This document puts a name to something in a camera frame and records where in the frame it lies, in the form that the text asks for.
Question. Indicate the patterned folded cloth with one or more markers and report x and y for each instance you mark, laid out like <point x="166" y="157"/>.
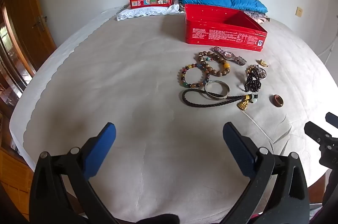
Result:
<point x="257" y="17"/>

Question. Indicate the wide silver bangle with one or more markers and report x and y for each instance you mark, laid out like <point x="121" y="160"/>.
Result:
<point x="208" y="93"/>

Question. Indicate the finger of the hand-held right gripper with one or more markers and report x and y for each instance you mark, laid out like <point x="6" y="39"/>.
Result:
<point x="332" y="118"/>
<point x="326" y="143"/>

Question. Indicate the dark glass cabinet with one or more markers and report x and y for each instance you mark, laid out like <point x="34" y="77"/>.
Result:
<point x="10" y="76"/>

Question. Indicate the large red tin box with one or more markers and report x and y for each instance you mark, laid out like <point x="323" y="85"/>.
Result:
<point x="224" y="36"/>

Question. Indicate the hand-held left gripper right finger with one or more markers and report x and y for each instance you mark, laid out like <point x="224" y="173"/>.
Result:
<point x="236" y="144"/>

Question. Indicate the beige wall socket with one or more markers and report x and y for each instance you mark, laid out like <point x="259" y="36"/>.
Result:
<point x="299" y="11"/>

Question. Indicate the thin silver charm bangle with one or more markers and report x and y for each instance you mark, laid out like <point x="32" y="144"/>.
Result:
<point x="262" y="75"/>

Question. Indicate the wooden door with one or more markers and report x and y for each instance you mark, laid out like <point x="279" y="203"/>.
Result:
<point x="29" y="15"/>

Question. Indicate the white lace cloth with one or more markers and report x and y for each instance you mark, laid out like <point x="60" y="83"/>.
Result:
<point x="137" y="13"/>

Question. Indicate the orange wooden cabinet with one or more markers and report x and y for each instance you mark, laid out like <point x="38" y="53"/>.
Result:
<point x="15" y="176"/>

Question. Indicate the small gold ornament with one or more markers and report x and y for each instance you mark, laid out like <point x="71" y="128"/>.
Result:
<point x="262" y="63"/>

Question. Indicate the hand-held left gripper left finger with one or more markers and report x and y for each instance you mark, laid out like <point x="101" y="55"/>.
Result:
<point x="101" y="144"/>

